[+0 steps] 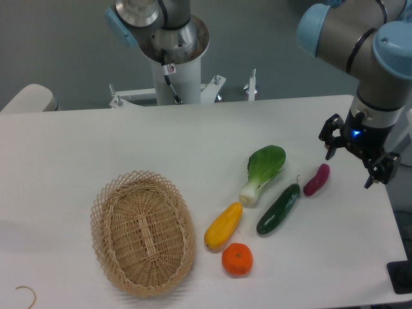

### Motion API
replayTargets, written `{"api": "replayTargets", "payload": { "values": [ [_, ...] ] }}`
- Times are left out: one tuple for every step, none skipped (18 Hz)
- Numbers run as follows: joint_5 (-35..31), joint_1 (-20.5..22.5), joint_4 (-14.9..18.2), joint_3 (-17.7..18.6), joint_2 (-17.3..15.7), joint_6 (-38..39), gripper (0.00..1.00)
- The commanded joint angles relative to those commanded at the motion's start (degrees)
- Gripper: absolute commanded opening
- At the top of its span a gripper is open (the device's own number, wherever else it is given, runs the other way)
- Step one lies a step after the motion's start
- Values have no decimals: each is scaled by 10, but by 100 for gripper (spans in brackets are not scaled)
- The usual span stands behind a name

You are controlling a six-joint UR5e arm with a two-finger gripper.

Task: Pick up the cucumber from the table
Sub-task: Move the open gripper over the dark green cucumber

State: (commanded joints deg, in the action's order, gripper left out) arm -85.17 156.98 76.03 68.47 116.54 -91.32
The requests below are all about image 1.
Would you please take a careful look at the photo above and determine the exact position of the orange tangerine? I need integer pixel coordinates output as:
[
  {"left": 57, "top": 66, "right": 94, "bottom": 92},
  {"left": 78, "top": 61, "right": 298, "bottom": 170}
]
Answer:
[{"left": 221, "top": 243, "right": 254, "bottom": 276}]

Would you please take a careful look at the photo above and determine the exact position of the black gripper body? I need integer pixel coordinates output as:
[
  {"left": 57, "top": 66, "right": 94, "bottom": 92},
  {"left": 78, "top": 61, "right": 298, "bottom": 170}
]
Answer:
[{"left": 341, "top": 112, "right": 393, "bottom": 160}]

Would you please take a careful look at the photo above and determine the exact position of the black pedestal cable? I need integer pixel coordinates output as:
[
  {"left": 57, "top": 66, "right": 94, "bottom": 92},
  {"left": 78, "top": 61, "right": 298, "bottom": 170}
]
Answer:
[{"left": 160, "top": 48, "right": 183, "bottom": 105}]

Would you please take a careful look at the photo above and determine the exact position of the woven wicker basket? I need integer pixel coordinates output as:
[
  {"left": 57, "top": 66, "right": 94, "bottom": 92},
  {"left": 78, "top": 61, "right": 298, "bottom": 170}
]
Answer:
[{"left": 91, "top": 171, "right": 196, "bottom": 297}]

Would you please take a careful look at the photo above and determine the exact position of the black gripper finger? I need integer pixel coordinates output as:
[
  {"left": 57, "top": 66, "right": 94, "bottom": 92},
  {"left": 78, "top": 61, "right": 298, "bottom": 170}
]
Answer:
[
  {"left": 364, "top": 151, "right": 401, "bottom": 189},
  {"left": 319, "top": 114, "right": 344, "bottom": 160}
]

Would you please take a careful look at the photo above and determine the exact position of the black device at table edge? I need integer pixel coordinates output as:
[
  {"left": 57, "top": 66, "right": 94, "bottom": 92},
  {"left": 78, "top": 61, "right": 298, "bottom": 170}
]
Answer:
[{"left": 387, "top": 261, "right": 411, "bottom": 294}]

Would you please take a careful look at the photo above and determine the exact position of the yellow squash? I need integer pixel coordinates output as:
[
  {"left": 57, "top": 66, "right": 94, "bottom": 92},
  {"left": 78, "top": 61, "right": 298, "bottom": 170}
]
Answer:
[{"left": 203, "top": 202, "right": 243, "bottom": 250}]

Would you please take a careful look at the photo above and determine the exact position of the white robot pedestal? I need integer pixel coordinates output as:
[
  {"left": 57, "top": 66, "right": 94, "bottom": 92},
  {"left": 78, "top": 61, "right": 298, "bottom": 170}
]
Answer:
[{"left": 105, "top": 8, "right": 226, "bottom": 108}]

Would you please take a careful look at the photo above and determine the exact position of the tan rubber band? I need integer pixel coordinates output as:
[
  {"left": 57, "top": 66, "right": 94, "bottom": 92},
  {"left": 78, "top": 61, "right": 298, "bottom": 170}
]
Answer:
[{"left": 15, "top": 285, "right": 37, "bottom": 309}]

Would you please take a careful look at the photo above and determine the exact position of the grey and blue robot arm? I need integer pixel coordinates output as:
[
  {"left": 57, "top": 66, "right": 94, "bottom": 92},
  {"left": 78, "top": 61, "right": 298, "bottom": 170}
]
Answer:
[{"left": 104, "top": 1, "right": 411, "bottom": 185}]

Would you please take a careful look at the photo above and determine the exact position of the green bok choy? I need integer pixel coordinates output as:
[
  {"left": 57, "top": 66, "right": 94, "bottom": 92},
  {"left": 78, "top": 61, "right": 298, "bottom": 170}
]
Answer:
[{"left": 239, "top": 145, "right": 286, "bottom": 207}]

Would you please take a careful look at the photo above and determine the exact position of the white chair back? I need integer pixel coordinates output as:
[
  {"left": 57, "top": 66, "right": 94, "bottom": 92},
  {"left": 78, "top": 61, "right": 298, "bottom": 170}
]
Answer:
[{"left": 1, "top": 84, "right": 61, "bottom": 115}]

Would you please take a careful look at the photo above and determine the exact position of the dark green cucumber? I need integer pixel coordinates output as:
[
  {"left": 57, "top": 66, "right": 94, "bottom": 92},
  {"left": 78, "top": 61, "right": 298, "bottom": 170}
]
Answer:
[{"left": 256, "top": 174, "right": 301, "bottom": 236}]

